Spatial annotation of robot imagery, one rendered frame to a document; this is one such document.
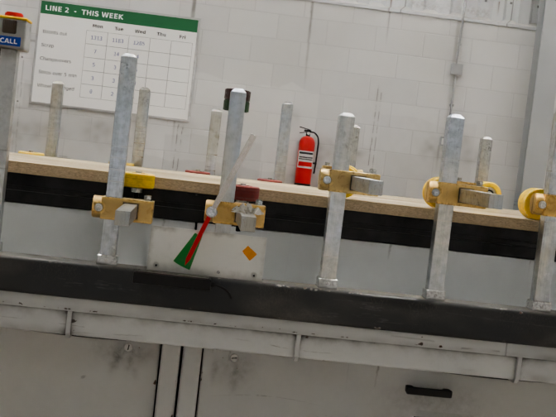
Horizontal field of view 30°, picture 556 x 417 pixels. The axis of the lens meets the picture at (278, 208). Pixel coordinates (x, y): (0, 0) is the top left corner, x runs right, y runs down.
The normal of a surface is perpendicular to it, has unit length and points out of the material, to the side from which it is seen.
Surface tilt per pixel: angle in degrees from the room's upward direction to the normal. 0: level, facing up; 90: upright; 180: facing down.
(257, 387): 90
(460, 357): 90
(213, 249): 90
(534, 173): 90
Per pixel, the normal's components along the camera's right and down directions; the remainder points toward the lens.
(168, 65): 0.07, 0.06
